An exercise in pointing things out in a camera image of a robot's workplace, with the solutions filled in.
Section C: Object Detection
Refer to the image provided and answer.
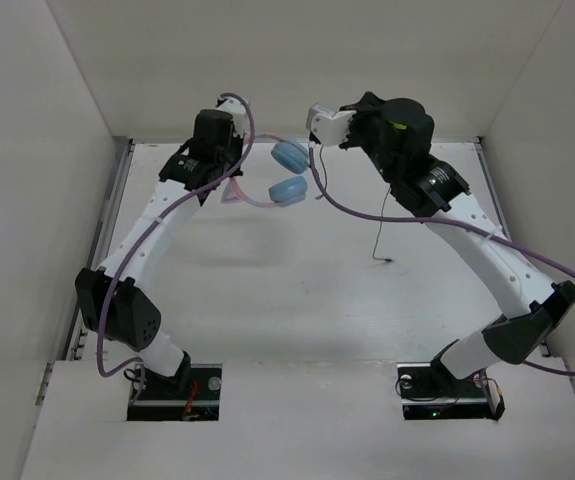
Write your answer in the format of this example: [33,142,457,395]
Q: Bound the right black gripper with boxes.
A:
[337,90,399,184]

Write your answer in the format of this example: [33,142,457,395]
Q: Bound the pink blue cat-ear headphones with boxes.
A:
[220,132,309,209]

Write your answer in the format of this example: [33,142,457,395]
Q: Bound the thin black headphone cable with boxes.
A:
[307,144,397,264]

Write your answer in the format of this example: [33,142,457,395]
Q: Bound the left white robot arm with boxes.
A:
[75,99,248,397]

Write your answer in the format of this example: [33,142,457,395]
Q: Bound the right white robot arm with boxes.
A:
[340,92,575,394]

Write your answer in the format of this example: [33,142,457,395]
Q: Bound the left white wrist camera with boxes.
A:
[216,95,248,138]

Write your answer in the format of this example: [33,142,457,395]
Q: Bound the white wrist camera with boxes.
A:
[306,103,356,147]
[216,95,248,138]

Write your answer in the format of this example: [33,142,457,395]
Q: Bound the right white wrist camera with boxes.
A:
[306,103,356,147]

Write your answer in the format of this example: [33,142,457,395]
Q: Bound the left metal table rail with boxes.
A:
[58,136,134,360]

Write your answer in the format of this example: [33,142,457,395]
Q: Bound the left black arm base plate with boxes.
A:
[123,364,222,422]

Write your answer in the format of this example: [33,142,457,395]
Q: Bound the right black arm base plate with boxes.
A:
[395,362,506,421]

